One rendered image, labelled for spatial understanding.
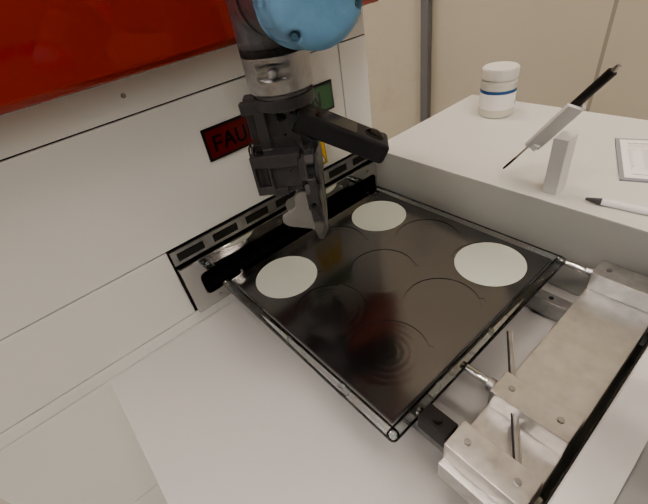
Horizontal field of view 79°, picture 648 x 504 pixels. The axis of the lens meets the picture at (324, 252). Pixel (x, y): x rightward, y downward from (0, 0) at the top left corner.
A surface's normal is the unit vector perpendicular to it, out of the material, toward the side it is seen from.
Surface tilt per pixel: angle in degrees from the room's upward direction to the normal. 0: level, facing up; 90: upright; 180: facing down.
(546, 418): 0
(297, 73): 90
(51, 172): 90
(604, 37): 90
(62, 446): 90
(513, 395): 0
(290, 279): 0
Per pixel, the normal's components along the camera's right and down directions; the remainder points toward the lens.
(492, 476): -0.14, -0.78
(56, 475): 0.65, 0.40
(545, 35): -0.57, 0.57
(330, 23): 0.38, 0.52
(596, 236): -0.75, 0.49
